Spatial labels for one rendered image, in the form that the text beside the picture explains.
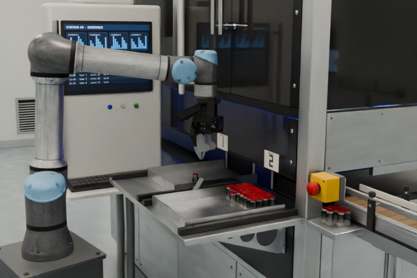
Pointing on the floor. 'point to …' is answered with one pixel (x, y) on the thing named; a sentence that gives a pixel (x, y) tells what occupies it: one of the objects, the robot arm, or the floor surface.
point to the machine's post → (312, 112)
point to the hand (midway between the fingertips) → (199, 155)
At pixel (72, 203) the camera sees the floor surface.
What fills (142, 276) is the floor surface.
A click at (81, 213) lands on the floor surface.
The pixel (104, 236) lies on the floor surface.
